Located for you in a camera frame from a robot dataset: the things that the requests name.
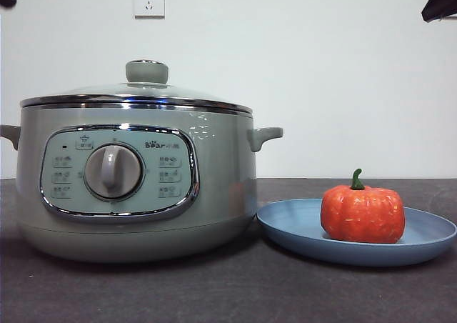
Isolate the glass lid with green knob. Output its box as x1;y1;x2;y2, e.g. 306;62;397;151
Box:
19;59;253;112

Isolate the orange toy pumpkin green stem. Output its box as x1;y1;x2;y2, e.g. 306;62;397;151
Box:
320;168;407;245

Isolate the pale green electric steamer pot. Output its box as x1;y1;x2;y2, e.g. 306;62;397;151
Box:
0;103;285;264

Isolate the blue round plate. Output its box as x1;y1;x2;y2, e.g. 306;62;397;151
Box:
256;198;457;268

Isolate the white wall socket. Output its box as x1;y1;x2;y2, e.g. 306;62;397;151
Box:
134;0;166;19

